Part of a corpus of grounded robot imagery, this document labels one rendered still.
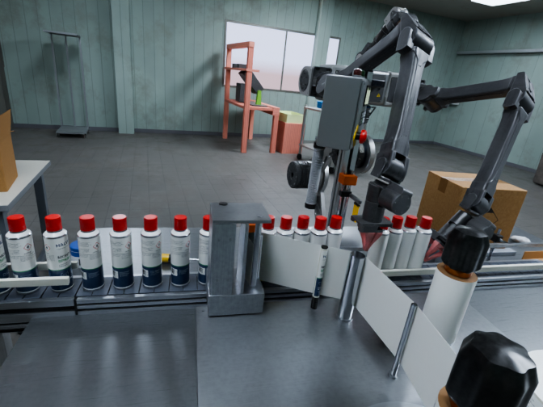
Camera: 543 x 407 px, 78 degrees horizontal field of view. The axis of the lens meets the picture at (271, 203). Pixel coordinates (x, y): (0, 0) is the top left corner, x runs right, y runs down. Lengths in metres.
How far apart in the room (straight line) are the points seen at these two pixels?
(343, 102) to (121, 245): 0.68
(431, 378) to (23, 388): 0.79
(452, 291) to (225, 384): 0.54
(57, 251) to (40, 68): 7.29
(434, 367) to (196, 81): 7.66
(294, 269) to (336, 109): 0.44
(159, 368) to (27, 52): 7.66
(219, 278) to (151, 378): 0.25
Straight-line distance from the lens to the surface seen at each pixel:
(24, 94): 8.28
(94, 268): 0.99
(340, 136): 0.94
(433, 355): 0.72
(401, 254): 1.18
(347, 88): 0.94
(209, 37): 8.08
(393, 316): 0.81
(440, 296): 0.91
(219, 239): 0.77
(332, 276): 0.91
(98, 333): 0.97
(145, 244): 0.93
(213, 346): 0.82
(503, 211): 1.70
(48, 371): 0.92
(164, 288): 1.00
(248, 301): 0.88
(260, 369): 0.78
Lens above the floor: 1.46
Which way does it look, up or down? 21 degrees down
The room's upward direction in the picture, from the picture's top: 6 degrees clockwise
